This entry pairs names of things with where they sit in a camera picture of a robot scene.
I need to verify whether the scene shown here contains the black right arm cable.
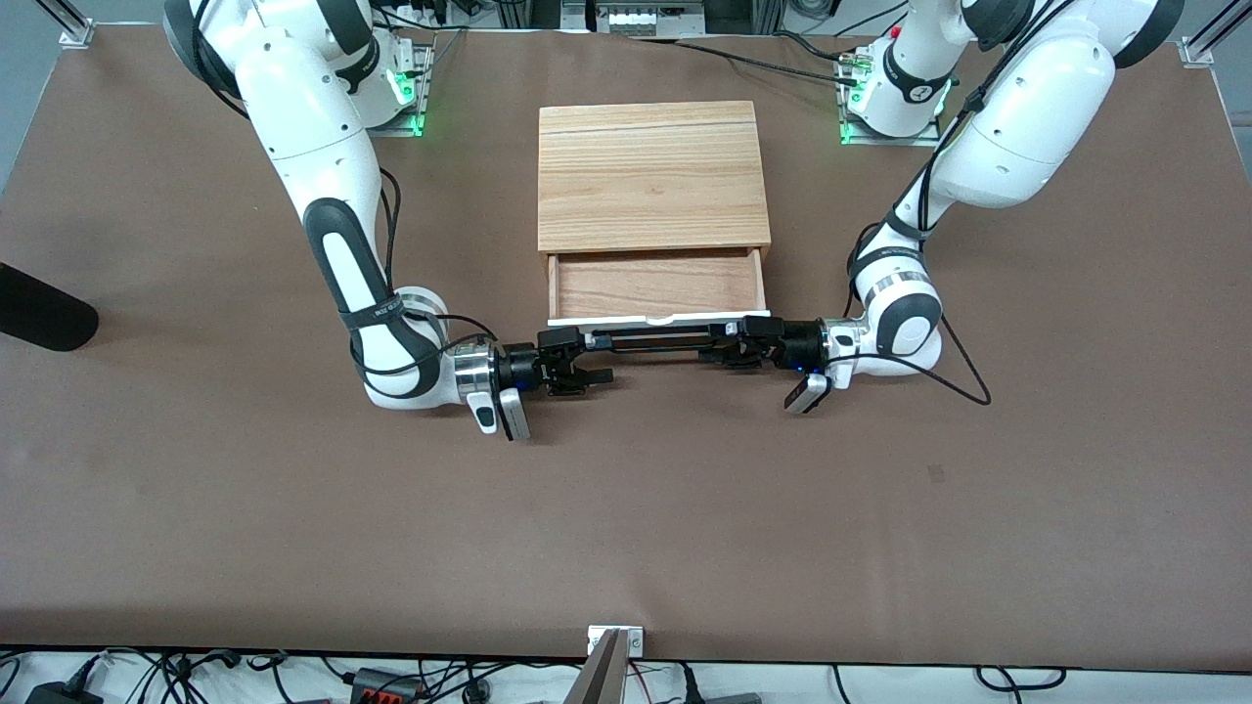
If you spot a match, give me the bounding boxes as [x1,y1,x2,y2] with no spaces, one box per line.
[347,166,502,378]

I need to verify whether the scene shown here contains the long black table cable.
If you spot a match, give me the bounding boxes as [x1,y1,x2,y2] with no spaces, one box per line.
[626,35,870,87]

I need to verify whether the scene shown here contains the black rounded cylinder object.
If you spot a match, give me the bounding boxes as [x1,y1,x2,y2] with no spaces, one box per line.
[0,262,100,353]

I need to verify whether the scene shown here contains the black power adapter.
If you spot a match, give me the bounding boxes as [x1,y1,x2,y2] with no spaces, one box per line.
[24,682,105,704]

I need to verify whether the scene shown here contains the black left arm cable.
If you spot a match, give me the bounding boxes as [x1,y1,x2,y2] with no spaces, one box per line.
[829,0,993,408]

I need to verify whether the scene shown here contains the looped black cable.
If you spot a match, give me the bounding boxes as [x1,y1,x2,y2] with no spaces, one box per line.
[973,666,1068,694]

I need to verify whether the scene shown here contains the black box with red connectors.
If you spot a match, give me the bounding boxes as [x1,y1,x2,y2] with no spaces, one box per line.
[349,667,424,704]

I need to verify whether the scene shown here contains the black metal drawer handle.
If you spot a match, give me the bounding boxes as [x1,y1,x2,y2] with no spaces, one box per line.
[584,329,749,359]

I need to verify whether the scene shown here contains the grey terminal block device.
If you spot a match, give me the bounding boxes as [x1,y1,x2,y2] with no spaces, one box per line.
[595,0,668,36]

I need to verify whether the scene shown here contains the small metal table bracket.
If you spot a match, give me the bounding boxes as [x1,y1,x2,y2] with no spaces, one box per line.
[587,626,646,658]

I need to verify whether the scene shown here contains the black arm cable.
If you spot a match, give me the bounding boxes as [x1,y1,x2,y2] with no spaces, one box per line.
[347,166,502,378]
[829,0,993,408]

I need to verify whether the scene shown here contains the brown angled beam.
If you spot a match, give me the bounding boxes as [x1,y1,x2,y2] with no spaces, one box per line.
[562,629,633,704]

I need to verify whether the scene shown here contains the light wooden drawer cabinet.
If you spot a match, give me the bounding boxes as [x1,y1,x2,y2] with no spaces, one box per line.
[537,101,774,265]

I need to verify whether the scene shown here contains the white-fronted wooden drawer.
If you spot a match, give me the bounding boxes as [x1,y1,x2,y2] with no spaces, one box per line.
[546,246,774,329]

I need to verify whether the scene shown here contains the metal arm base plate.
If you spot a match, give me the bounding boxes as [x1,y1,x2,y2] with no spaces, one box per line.
[364,29,437,139]
[837,49,948,148]

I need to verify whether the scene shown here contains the table cover sheet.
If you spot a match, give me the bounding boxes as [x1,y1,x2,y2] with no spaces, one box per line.
[0,22,1252,674]

